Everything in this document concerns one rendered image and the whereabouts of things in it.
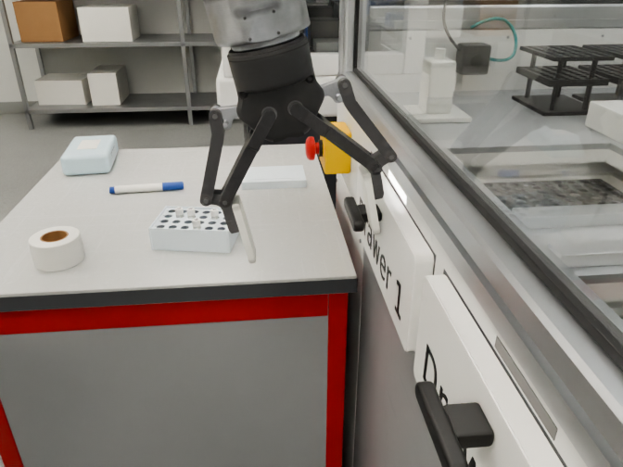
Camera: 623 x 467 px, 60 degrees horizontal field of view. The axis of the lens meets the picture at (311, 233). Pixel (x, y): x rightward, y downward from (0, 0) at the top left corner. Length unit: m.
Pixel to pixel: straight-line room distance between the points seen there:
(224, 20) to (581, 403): 0.38
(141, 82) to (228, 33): 4.42
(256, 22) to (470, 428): 0.34
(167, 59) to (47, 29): 0.91
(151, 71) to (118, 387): 4.11
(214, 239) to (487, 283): 0.52
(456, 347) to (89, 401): 0.67
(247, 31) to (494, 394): 0.33
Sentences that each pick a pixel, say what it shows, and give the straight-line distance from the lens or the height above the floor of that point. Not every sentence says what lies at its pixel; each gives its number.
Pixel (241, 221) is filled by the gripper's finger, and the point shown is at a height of 0.92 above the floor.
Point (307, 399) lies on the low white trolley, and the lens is 0.93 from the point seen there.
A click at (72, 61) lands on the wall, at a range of 5.00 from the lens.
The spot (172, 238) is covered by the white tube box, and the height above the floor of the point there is 0.78.
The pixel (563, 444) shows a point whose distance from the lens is 0.33.
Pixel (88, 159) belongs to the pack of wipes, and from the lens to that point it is 1.21.
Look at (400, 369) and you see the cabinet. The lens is 0.65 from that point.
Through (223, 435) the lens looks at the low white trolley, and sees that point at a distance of 0.97.
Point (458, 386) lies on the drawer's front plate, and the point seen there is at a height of 0.89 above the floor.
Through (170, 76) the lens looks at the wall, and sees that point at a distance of 4.85.
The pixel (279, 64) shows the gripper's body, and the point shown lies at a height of 1.08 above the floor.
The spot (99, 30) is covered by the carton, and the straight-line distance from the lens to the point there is 4.41.
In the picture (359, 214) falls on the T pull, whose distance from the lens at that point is 0.60.
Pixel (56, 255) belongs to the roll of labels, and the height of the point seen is 0.79.
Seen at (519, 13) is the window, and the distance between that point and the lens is 0.39.
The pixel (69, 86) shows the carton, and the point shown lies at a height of 0.29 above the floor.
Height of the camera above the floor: 1.16
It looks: 27 degrees down
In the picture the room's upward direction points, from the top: straight up
